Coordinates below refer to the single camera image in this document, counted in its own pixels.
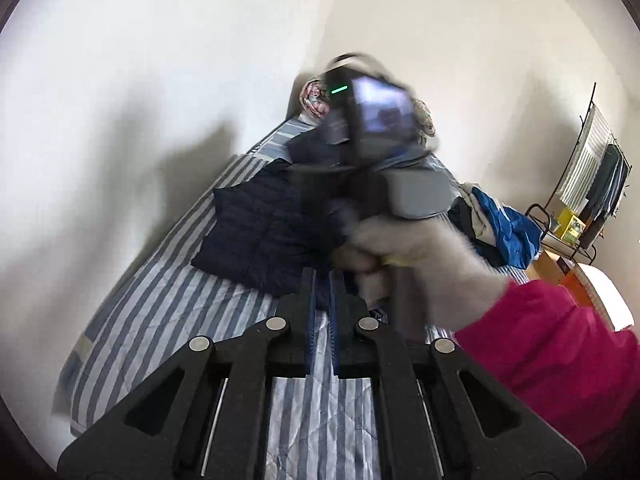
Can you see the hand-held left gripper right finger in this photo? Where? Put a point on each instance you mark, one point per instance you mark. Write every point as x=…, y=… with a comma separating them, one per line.
x=400, y=370

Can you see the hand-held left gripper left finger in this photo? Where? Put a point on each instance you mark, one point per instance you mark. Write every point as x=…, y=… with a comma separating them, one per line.
x=240, y=360

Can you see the dark navy quilted jacket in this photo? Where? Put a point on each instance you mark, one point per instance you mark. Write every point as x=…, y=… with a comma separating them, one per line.
x=250, y=230

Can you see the person's right forearm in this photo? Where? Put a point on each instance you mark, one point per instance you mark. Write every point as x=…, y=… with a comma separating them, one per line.
x=550, y=360

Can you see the black metal clothes rack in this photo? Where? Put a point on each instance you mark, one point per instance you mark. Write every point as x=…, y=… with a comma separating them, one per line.
x=593, y=95

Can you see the person's right hand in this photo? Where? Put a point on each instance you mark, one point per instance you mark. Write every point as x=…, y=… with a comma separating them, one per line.
x=425, y=250

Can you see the folded floral quilt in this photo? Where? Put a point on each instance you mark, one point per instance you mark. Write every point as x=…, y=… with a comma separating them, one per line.
x=312, y=97

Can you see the bed with striped sheet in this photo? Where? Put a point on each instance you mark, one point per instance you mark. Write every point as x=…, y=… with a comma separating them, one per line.
x=150, y=310

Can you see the blue jacket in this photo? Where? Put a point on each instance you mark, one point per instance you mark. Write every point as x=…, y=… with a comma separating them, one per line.
x=510, y=230

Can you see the brown cardboard box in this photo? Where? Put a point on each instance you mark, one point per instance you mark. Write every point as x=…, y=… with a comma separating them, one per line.
x=545, y=267

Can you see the striped hanging towel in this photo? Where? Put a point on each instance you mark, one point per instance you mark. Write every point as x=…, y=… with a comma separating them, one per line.
x=585, y=160

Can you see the yellow box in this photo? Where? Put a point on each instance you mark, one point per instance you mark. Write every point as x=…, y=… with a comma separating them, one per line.
x=570, y=225

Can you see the orange stool with white cloth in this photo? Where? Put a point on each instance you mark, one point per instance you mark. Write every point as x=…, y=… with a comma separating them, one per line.
x=607, y=295

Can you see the dark green hanging garment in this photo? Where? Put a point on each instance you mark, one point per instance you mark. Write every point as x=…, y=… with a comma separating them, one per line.
x=607, y=175

